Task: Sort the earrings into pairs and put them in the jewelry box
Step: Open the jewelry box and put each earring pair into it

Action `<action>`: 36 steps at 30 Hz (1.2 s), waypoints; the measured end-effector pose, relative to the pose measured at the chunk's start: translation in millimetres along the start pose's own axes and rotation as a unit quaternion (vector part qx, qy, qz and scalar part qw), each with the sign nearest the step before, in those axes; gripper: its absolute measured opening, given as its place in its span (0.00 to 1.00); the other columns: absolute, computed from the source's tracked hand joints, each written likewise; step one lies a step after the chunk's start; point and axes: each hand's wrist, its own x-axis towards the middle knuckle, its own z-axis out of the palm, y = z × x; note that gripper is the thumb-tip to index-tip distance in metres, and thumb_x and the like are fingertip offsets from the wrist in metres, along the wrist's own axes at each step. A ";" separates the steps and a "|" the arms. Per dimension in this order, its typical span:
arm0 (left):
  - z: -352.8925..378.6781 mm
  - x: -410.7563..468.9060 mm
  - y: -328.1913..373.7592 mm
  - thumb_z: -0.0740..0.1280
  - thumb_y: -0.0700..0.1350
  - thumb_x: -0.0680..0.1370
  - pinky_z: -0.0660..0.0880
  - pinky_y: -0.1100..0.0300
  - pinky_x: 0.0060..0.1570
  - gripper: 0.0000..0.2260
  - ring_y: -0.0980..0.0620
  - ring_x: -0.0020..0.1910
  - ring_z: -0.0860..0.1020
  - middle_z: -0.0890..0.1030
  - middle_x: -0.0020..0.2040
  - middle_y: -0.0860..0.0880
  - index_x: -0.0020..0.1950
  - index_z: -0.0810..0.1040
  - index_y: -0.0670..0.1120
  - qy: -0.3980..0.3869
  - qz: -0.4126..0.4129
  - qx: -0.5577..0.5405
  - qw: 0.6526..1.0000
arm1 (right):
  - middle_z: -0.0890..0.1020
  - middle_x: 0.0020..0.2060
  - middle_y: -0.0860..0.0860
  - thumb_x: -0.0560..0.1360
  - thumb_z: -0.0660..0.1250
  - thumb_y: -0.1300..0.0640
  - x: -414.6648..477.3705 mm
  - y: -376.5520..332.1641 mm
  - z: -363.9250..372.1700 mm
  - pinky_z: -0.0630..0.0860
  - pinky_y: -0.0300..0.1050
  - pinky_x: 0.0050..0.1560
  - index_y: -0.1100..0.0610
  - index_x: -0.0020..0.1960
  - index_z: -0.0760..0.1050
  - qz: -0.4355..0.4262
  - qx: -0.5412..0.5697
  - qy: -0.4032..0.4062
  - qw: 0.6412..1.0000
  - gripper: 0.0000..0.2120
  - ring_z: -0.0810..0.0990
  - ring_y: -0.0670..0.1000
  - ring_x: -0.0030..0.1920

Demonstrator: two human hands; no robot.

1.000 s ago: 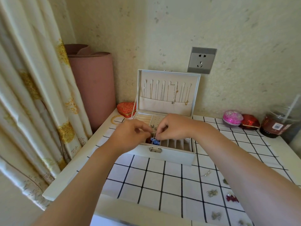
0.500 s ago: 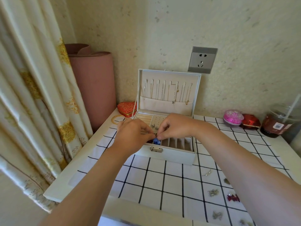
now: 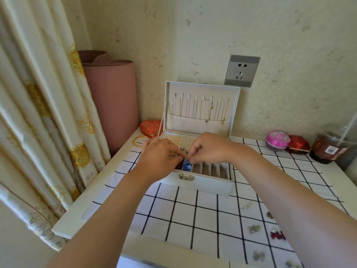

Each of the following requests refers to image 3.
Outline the person's left hand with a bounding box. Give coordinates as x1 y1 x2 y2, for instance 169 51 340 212
135 138 186 183

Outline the person's right hand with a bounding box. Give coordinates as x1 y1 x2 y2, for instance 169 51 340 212
187 132 251 166

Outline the white wooden jewelry box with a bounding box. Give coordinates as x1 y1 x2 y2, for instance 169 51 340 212
155 80 241 197

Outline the person's right forearm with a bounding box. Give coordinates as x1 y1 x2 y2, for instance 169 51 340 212
235 149 357 268

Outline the person's left forearm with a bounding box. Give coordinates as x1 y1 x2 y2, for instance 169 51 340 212
46 170 165 268

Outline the red heart-shaped box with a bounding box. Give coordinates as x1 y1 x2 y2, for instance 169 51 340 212
139 119 164 138

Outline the pink round trinket box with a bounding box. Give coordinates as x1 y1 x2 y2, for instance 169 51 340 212
265 130 291 151

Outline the red faceted gift box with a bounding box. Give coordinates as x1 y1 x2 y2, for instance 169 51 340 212
286 135 312 154

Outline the thin gold bangle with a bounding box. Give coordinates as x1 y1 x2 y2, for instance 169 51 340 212
132 135 151 147

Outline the white black-grid table cloth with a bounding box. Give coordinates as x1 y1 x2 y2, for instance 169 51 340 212
92 136 349 268

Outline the pink rolled mat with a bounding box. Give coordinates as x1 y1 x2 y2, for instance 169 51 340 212
78 50 139 157

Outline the clear plastic drink cup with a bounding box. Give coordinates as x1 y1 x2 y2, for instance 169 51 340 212
309 124 357 165

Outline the white drinking straw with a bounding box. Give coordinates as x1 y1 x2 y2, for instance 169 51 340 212
341 111 357 143

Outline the cream gold floral curtain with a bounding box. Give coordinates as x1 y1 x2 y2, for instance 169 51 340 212
0 0 112 252

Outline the row of thin chain necklaces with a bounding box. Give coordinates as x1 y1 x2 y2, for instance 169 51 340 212
170 93 230 125

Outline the grey wall socket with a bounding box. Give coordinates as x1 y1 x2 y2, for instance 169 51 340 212
224 54 261 88

